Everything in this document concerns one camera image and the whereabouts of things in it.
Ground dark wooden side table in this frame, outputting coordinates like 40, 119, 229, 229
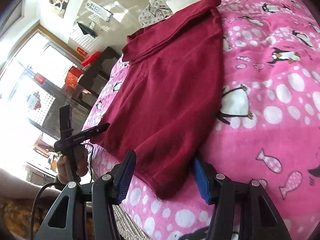
78, 47, 120, 98

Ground dark cloth hanging on wall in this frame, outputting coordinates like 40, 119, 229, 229
78, 22, 97, 38

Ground red round box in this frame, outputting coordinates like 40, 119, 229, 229
81, 51, 101, 67

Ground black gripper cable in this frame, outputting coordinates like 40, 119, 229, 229
29, 143, 94, 240

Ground dark red sweater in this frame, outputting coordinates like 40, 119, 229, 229
92, 0, 224, 200

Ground eye chart wall poster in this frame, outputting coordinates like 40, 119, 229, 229
85, 0, 113, 22

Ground person's left hand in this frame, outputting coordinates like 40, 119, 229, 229
56, 146, 88, 184

